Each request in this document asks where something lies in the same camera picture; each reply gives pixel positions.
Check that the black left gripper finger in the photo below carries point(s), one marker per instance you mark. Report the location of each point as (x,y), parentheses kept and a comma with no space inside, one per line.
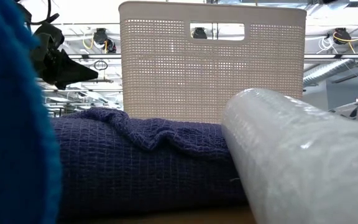
(70,66)
(67,80)

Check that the blue bandage roll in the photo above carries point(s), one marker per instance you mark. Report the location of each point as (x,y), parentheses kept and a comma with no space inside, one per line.
(11,124)

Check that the navy bandage roll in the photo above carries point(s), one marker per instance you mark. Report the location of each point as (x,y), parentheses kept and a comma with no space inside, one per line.
(135,174)

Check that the white plastic-wrapped gauze roll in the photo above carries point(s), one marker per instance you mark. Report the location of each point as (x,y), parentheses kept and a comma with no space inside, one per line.
(306,161)

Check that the white perforated plastic basket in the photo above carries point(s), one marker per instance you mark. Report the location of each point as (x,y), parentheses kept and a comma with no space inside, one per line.
(213,77)

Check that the grey ceiling pipe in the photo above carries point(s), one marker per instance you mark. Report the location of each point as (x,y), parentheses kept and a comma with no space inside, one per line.
(322,56)

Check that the silver ventilation duct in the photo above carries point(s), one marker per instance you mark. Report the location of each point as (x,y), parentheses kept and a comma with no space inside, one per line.
(328,71)

